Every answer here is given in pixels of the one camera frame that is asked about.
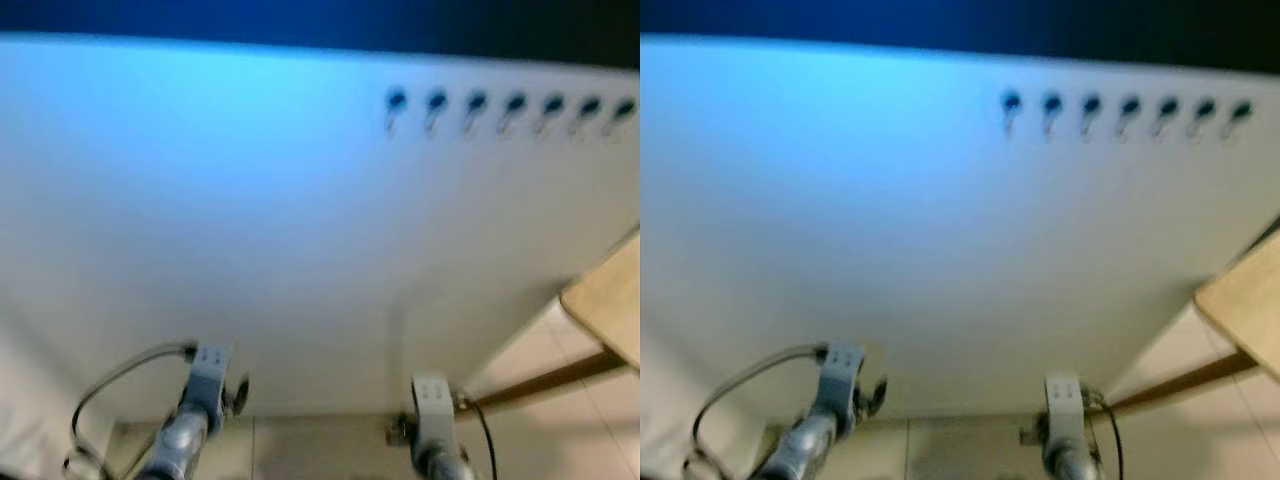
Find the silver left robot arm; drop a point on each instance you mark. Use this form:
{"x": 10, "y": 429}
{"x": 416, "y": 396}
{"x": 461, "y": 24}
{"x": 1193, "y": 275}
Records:
{"x": 805, "y": 450}
{"x": 175, "y": 445}

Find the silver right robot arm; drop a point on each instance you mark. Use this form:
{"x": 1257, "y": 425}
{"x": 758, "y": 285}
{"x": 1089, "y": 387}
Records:
{"x": 445, "y": 465}
{"x": 1072, "y": 463}

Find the dark metal hook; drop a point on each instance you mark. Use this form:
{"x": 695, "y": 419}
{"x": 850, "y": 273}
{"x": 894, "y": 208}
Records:
{"x": 1130, "y": 104}
{"x": 437, "y": 99}
{"x": 1205, "y": 108}
{"x": 1091, "y": 103}
{"x": 1168, "y": 106}
{"x": 477, "y": 100}
{"x": 553, "y": 103}
{"x": 1052, "y": 101}
{"x": 1011, "y": 101}
{"x": 590, "y": 105}
{"x": 515, "y": 101}
{"x": 397, "y": 99}
{"x": 1241, "y": 110}
{"x": 625, "y": 107}

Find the light wooden table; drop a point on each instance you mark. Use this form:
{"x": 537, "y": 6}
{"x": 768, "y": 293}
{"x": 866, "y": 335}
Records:
{"x": 610, "y": 295}
{"x": 1245, "y": 300}

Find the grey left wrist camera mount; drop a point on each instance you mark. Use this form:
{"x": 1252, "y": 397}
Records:
{"x": 840, "y": 375}
{"x": 208, "y": 372}

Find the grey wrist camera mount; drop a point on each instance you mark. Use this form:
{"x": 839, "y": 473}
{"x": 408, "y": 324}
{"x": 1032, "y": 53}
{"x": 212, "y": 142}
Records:
{"x": 432, "y": 405}
{"x": 1065, "y": 405}
{"x": 208, "y": 372}
{"x": 840, "y": 375}

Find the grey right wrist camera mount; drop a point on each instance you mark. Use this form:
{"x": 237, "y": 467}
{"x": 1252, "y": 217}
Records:
{"x": 1065, "y": 405}
{"x": 432, "y": 405}

